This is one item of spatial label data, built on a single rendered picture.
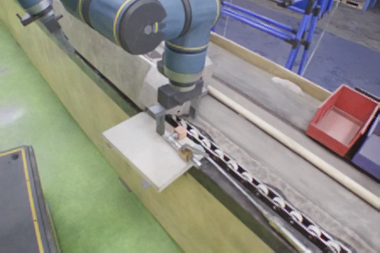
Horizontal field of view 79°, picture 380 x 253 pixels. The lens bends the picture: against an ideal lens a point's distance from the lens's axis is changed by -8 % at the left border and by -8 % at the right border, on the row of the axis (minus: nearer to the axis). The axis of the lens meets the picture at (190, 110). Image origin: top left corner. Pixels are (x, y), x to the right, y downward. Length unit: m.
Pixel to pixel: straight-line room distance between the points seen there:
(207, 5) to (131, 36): 0.20
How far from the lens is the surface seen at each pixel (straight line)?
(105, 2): 0.48
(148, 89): 0.87
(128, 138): 0.88
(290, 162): 1.01
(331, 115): 1.38
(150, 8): 0.45
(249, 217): 0.81
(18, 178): 1.47
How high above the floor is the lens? 1.43
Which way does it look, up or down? 39 degrees down
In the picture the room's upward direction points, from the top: 9 degrees clockwise
